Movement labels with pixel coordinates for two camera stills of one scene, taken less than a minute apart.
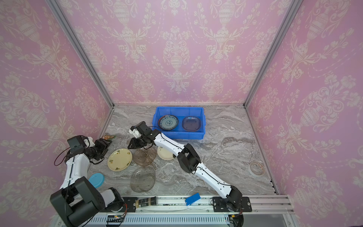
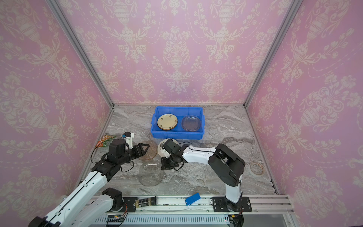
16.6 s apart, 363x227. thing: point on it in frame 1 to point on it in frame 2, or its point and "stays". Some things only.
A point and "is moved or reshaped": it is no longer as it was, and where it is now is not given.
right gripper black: [137, 140] to [167, 162]
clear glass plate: [169, 174] to [190, 123]
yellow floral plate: [119, 160] is moved or reshaped
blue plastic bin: [181, 112] stays
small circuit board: [115, 218] stays
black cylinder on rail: [146, 202] stays
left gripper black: [102, 145] to [142, 152]
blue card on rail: [191, 199] stays
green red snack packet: [108, 137] stays
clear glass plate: [142, 179] to [150, 173]
